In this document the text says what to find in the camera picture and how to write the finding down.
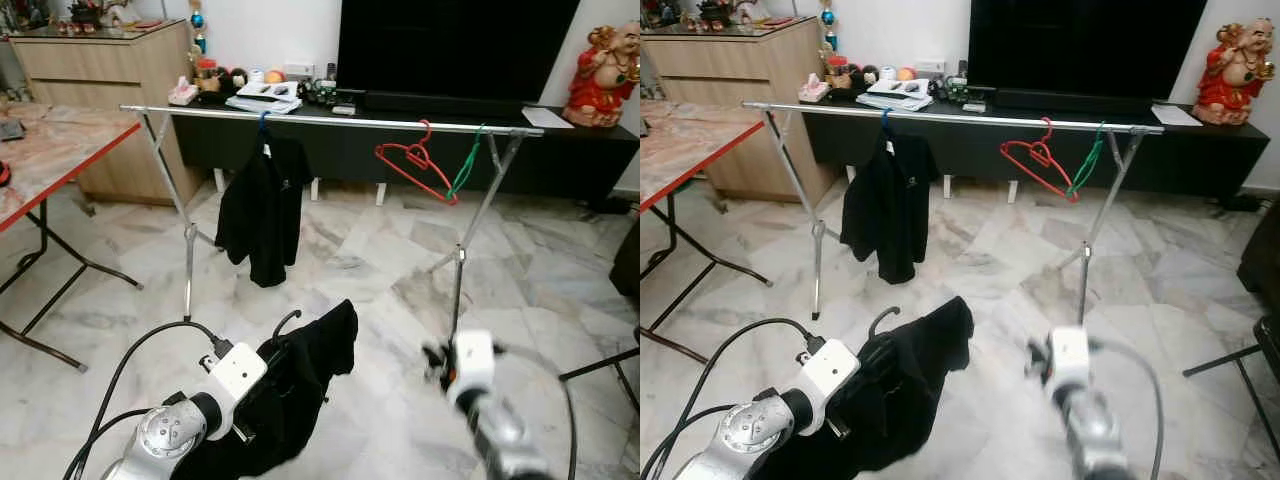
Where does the plain black shirt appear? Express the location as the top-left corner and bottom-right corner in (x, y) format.
(760, 295), (976, 480)
(185, 298), (359, 480)

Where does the black wire hanger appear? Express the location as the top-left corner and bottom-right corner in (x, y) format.
(867, 306), (902, 343)
(270, 309), (303, 349)

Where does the red plastic hanger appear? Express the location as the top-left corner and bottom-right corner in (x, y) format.
(375, 119), (460, 207)
(1000, 117), (1084, 205)

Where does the green plastic hanger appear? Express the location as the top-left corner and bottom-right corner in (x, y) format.
(446, 123), (487, 201)
(1065, 121), (1107, 199)

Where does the black shirt with white label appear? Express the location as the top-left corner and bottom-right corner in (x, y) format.
(214, 135), (313, 289)
(840, 133), (941, 287)

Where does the black television console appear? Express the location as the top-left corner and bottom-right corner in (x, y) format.
(800, 91), (1273, 202)
(172, 93), (641, 203)

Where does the silver metal clothes rack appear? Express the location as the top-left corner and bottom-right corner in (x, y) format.
(742, 100), (1167, 323)
(118, 103), (546, 339)

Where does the black soundbar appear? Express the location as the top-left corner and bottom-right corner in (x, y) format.
(990, 88), (1154, 117)
(362, 90), (527, 119)

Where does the white paper sheet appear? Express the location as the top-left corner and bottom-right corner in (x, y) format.
(1150, 103), (1205, 128)
(520, 105), (575, 130)

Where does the red edged folding table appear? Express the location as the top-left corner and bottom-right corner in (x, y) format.
(640, 98), (774, 367)
(0, 100), (144, 374)

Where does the black flat screen television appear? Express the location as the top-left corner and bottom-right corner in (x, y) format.
(335, 0), (583, 107)
(965, 0), (1211, 102)

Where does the red laughing Buddha statue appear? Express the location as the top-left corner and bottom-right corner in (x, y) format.
(562, 22), (641, 129)
(1192, 18), (1277, 127)

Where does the light wooden cabinet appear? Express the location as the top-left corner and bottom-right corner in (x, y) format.
(8, 18), (207, 207)
(640, 18), (832, 205)

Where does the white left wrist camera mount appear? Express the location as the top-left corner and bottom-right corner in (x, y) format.
(795, 338), (862, 419)
(200, 340), (269, 426)

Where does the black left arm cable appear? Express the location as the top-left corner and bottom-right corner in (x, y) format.
(62, 320), (233, 480)
(645, 404), (747, 480)
(640, 317), (827, 480)
(62, 406), (153, 480)

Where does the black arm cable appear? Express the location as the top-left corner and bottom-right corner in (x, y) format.
(495, 344), (580, 480)
(62, 406), (153, 480)
(640, 317), (827, 480)
(645, 404), (747, 480)
(1090, 337), (1167, 480)
(62, 320), (233, 480)

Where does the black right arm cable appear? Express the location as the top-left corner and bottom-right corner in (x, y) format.
(495, 344), (580, 480)
(1090, 337), (1167, 480)

